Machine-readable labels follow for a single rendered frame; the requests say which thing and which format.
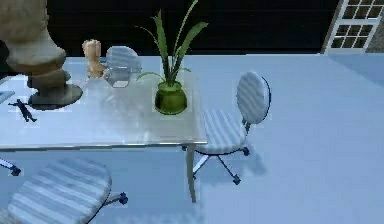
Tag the white paned window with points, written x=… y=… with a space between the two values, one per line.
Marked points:
x=355 y=25

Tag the small tan figurine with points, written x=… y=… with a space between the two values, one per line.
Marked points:
x=93 y=60

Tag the small dark figurine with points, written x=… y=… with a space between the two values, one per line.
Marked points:
x=24 y=110

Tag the glass top table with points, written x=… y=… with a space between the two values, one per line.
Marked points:
x=110 y=123

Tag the large beige stone statue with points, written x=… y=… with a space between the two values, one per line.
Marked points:
x=31 y=50

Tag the green potted house plant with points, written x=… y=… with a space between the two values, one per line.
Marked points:
x=170 y=98

